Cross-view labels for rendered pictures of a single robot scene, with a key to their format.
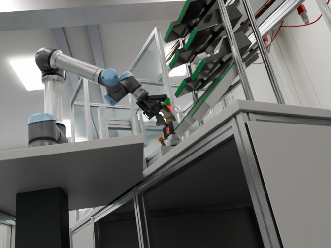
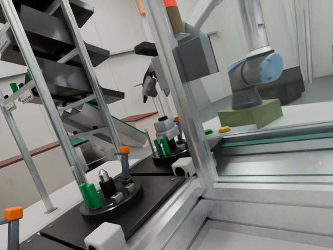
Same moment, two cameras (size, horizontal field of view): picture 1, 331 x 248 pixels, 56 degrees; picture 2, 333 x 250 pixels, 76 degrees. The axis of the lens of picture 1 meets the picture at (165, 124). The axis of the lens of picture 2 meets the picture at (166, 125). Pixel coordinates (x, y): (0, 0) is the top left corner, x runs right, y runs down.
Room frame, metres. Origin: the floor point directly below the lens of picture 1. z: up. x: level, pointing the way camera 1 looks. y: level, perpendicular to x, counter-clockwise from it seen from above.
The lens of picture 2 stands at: (2.11, -0.25, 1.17)
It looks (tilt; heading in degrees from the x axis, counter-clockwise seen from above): 9 degrees down; 160
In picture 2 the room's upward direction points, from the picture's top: 18 degrees counter-clockwise
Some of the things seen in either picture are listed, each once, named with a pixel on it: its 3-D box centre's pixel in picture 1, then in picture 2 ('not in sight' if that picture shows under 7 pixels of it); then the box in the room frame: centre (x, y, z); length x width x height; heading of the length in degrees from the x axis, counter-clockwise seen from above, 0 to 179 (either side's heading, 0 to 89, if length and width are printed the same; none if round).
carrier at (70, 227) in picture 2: not in sight; (107, 185); (1.63, -0.25, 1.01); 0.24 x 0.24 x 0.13; 31
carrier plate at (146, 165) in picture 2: not in sight; (175, 156); (1.49, -0.03, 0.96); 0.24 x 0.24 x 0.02; 31
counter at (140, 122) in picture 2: not in sight; (136, 129); (-4.02, 1.03, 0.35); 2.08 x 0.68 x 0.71; 9
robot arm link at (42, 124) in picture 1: (43, 129); not in sight; (1.24, 0.54, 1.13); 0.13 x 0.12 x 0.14; 3
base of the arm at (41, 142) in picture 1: (43, 152); not in sight; (1.22, 0.54, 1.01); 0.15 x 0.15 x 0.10
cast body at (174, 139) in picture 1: (175, 139); (164, 128); (1.50, -0.04, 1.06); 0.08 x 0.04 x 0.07; 121
